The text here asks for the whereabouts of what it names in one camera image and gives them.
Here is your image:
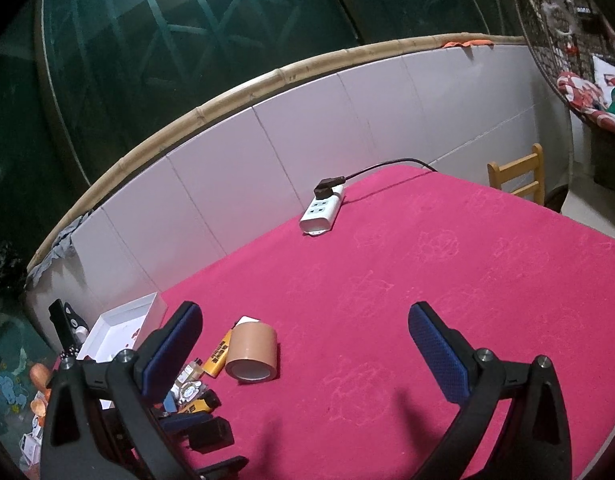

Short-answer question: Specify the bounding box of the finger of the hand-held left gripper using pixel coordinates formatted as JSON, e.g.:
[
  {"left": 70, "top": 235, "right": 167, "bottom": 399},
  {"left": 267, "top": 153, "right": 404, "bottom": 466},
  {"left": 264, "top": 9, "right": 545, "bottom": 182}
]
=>
[
  {"left": 160, "top": 410, "right": 214, "bottom": 435},
  {"left": 195, "top": 455, "right": 249, "bottom": 478}
]

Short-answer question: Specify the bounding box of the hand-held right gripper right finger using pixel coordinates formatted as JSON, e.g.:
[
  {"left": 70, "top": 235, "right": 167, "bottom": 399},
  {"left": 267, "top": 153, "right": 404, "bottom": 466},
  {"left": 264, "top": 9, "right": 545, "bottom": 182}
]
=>
[{"left": 408, "top": 301, "right": 572, "bottom": 480}]

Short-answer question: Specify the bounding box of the white pillow green print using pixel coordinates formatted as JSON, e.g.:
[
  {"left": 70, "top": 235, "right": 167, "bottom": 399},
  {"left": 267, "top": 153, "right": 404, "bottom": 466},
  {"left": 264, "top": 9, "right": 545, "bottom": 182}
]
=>
[{"left": 592, "top": 55, "right": 615, "bottom": 121}]

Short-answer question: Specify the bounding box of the red white patterned cushion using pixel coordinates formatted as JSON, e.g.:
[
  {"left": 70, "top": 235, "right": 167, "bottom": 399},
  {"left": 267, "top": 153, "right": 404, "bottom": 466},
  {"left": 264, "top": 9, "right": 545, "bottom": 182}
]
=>
[{"left": 556, "top": 70, "right": 615, "bottom": 136}]

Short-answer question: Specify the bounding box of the hanging wicker chair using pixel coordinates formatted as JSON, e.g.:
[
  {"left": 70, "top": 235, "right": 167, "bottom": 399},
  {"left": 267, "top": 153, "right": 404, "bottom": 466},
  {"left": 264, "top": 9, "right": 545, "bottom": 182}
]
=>
[{"left": 512, "top": 0, "right": 615, "bottom": 138}]

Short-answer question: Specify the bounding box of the white power strip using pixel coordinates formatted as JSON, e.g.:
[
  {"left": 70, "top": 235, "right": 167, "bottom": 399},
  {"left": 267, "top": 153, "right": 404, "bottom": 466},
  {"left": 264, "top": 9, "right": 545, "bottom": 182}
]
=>
[{"left": 300, "top": 183, "right": 347, "bottom": 237}]

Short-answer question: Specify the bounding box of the pink tablecloth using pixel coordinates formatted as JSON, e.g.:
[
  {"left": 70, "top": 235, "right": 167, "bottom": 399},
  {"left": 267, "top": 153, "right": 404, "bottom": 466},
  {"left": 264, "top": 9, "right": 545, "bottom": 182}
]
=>
[{"left": 52, "top": 165, "right": 615, "bottom": 480}]

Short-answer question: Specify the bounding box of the yellow lighter black cap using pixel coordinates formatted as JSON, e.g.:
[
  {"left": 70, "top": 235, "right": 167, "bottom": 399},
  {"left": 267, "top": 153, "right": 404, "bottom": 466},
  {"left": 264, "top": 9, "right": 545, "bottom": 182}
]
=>
[{"left": 180, "top": 391, "right": 222, "bottom": 415}]

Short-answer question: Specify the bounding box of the blue mouse print mat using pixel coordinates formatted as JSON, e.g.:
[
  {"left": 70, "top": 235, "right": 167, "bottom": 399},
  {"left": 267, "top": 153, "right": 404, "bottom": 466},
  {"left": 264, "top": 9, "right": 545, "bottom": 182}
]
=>
[{"left": 0, "top": 355, "right": 31, "bottom": 416}]

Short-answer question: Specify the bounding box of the black plug with cable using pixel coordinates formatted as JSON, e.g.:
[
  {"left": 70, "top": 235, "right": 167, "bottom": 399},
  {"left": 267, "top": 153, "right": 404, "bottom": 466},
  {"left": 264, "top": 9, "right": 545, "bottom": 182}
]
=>
[{"left": 314, "top": 159, "right": 439, "bottom": 202}]

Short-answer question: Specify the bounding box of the black cat phone stand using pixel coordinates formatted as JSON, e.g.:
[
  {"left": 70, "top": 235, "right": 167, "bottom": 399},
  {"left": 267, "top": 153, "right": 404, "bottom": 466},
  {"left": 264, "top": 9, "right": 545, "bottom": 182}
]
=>
[{"left": 48, "top": 299, "right": 91, "bottom": 361}]

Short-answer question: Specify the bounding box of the black charger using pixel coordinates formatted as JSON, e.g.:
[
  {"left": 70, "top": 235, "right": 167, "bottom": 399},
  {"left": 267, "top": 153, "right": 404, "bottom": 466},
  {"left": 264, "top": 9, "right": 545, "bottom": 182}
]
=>
[{"left": 189, "top": 417, "right": 235, "bottom": 453}]

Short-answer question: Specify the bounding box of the white box tray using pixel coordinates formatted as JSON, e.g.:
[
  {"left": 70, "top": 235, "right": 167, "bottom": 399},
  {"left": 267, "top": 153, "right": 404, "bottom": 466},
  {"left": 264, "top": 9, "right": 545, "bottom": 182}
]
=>
[{"left": 78, "top": 291, "right": 168, "bottom": 363}]

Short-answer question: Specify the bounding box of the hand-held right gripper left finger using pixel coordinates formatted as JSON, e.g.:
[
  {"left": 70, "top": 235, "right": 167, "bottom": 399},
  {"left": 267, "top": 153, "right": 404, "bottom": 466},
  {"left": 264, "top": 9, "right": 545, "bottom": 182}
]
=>
[{"left": 40, "top": 301, "right": 204, "bottom": 480}]

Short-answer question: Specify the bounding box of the wooden chair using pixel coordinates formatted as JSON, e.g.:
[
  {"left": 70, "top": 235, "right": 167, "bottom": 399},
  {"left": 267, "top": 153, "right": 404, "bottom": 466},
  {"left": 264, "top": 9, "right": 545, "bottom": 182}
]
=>
[{"left": 487, "top": 143, "right": 545, "bottom": 206}]

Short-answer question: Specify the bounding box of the orange cloth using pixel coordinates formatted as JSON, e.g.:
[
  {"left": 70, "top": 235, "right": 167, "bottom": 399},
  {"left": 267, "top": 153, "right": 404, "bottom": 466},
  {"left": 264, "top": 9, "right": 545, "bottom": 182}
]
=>
[{"left": 441, "top": 38, "right": 494, "bottom": 51}]

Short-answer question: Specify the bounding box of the brown tape roll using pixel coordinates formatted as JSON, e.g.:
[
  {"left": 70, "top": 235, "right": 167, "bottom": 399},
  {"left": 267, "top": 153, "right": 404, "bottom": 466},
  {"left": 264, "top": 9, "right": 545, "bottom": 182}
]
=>
[{"left": 224, "top": 324, "right": 280, "bottom": 382}]

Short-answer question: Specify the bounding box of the bamboo rail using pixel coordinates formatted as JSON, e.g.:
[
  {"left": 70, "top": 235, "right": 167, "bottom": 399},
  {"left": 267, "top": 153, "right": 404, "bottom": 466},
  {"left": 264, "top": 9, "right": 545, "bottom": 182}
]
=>
[{"left": 26, "top": 34, "right": 528, "bottom": 273}]

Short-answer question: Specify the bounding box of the grey cloth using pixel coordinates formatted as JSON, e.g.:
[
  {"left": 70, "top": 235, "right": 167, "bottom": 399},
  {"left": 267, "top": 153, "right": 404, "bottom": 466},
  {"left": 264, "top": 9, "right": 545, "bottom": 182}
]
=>
[{"left": 25, "top": 210, "right": 91, "bottom": 288}]

